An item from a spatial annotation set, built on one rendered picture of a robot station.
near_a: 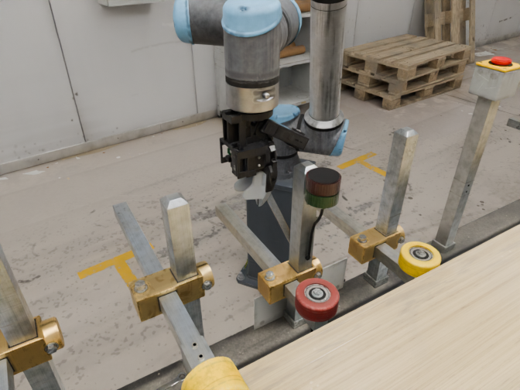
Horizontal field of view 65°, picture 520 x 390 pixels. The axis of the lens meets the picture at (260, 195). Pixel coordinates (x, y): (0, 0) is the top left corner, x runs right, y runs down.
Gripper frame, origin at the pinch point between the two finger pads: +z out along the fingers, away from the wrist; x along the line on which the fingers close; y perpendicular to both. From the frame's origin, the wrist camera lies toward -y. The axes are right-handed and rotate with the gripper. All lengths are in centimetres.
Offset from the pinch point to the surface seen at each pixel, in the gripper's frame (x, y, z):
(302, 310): 19.7, 3.3, 11.7
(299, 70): -269, -202, 70
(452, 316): 34.6, -18.0, 10.6
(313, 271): 10.5, -6.4, 14.5
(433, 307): 31.7, -16.7, 10.6
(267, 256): 1.3, -0.5, 14.6
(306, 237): 9.8, -4.2, 4.8
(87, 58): -261, -8, 31
